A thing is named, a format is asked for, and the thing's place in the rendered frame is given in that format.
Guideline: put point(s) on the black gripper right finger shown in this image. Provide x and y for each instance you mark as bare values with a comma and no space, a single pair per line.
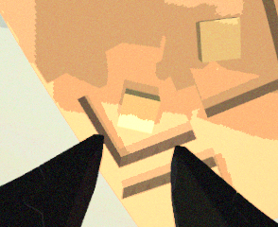
201,198

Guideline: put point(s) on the tan square block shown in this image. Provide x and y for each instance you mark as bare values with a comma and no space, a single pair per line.
138,110
218,40

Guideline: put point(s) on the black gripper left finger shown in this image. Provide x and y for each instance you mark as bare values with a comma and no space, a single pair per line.
57,193

